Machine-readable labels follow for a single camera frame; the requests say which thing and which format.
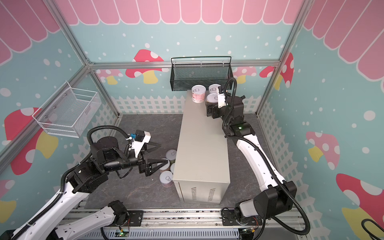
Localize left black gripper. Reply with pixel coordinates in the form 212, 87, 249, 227
103, 141, 168, 177

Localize green circuit board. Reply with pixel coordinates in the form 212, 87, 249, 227
115, 230, 130, 238

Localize yellow label can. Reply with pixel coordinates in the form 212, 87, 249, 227
207, 94, 218, 104

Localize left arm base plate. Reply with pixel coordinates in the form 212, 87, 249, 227
116, 210, 144, 227

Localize beige metal cabinet counter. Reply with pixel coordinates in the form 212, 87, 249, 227
173, 91, 231, 205

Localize pink front can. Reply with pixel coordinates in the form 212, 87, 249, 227
159, 171, 174, 188

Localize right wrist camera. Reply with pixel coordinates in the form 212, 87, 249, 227
218, 86, 227, 109

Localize pink label can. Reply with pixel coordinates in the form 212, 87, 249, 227
192, 85, 207, 104

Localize blue label can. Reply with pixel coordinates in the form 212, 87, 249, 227
209, 84, 221, 94

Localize green label can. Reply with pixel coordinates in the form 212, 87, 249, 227
166, 150, 177, 163

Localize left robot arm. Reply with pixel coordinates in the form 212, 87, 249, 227
1, 125, 167, 240

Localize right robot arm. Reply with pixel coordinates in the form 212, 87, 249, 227
207, 78, 311, 240

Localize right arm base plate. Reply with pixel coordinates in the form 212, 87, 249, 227
221, 208, 240, 226

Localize black mesh wall basket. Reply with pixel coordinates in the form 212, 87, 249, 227
170, 56, 233, 92

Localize can beside cabinet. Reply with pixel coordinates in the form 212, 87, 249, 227
170, 163, 176, 174

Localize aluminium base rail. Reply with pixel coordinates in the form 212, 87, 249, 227
56, 207, 304, 240

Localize white wire wall basket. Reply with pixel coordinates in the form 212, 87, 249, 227
32, 82, 102, 138

